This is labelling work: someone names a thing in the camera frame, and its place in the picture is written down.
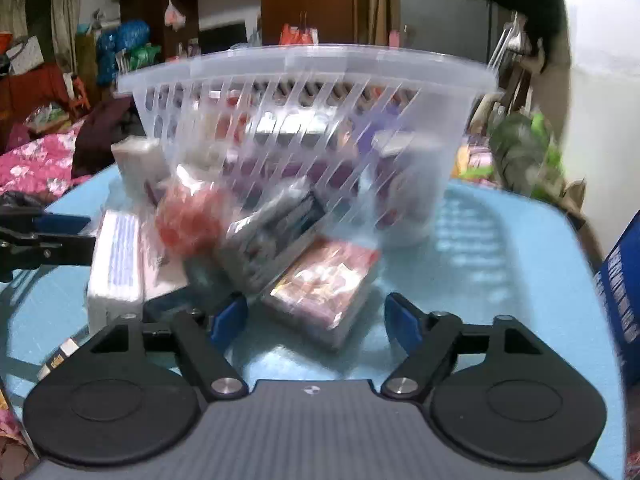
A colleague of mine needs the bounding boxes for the grey metal door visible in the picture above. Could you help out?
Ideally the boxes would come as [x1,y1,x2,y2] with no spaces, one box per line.
[400,0,491,63]

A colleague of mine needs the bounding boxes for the white pink small box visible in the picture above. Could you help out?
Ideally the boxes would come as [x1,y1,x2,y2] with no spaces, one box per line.
[111,136,170,207]

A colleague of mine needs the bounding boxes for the clear plastic lattice basket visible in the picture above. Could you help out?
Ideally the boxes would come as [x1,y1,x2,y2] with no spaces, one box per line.
[117,44,497,247]

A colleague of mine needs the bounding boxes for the blue fabric shopping bag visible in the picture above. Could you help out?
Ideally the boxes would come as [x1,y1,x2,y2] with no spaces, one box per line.
[594,214,640,387]

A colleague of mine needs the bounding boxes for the red pink tissue pack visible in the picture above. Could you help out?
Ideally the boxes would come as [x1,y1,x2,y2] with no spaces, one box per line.
[260,237,381,350]

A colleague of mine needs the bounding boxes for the green plastic bag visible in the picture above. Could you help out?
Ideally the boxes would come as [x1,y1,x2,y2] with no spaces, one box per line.
[488,112,565,204]

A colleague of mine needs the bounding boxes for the white pink tissue pack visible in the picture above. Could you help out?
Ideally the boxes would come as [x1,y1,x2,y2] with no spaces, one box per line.
[86,210,144,335]

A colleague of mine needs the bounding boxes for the orange round wrapped item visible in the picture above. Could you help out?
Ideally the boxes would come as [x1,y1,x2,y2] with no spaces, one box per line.
[154,184,229,258]

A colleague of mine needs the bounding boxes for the pink floral bedding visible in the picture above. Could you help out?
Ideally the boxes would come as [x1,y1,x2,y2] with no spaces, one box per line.
[0,122,90,204]

